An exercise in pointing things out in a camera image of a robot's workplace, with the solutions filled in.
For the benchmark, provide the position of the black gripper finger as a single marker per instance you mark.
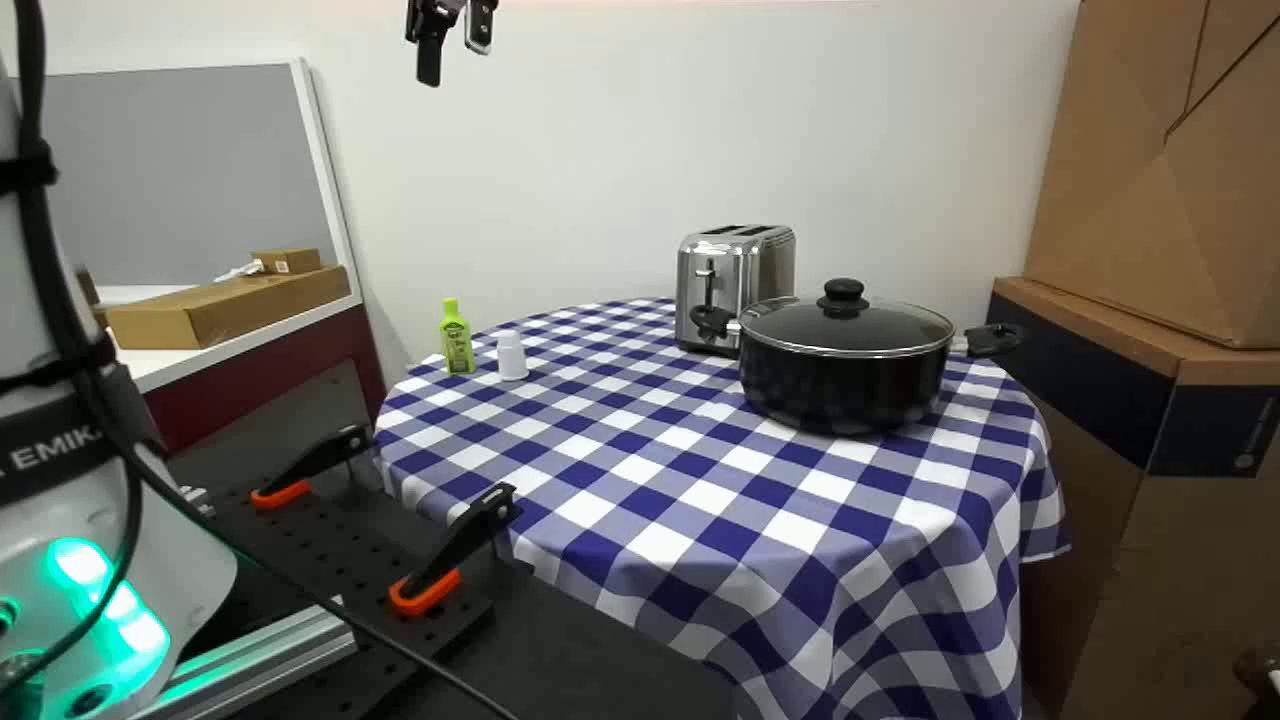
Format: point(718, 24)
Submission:
point(482, 22)
point(429, 47)

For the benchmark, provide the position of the glass lid with black knob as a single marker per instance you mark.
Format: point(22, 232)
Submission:
point(841, 299)

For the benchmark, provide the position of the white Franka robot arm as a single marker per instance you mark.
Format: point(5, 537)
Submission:
point(66, 505)

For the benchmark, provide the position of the black cooking pot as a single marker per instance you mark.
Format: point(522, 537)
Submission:
point(841, 386)

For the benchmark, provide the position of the small cardboard piece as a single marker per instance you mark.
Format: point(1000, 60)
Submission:
point(291, 260)

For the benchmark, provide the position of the green plastic bottle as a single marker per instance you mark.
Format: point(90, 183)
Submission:
point(457, 340)

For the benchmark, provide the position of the small white bottle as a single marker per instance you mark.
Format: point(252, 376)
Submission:
point(512, 355)

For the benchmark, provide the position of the flat cardboard box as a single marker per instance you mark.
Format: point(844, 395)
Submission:
point(224, 310)

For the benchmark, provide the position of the silver toaster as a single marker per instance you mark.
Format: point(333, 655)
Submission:
point(722, 273)

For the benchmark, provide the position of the white topped red cabinet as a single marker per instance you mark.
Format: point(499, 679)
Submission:
point(264, 366)

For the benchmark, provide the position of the black perforated mounting board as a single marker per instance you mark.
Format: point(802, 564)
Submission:
point(345, 540)

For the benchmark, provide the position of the blue white checkered tablecloth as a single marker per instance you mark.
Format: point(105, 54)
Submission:
point(665, 505)

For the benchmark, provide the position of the large cardboard box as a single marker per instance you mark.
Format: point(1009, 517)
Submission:
point(1174, 161)

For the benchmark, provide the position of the brown cabinet with blue band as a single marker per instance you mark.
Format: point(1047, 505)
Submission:
point(1163, 562)

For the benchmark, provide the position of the grey board with white frame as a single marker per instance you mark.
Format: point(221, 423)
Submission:
point(173, 161)

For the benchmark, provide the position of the aluminium rail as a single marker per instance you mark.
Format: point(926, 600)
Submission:
point(264, 663)

